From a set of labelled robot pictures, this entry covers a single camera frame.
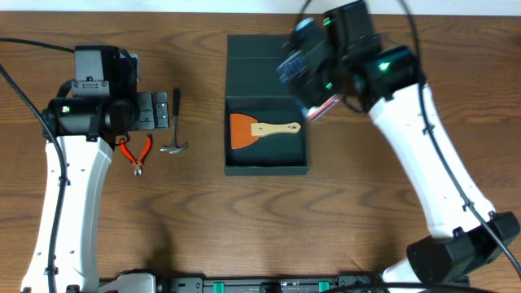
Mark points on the small black handled hammer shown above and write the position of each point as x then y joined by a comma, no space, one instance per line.
174,148

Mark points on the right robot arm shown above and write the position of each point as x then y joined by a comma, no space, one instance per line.
343,57

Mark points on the orange scraper wooden handle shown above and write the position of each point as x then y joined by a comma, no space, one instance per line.
246,130

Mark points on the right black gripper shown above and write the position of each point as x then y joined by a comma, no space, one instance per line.
313,93

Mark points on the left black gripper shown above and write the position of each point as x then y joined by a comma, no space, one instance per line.
151,110

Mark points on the dark green flip-lid box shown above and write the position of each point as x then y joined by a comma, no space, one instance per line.
252,87

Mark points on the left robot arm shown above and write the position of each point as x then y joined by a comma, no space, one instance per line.
85,118

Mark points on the blue precision screwdriver set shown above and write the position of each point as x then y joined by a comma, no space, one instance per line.
314,90

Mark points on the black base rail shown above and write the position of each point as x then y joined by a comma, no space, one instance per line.
358,282

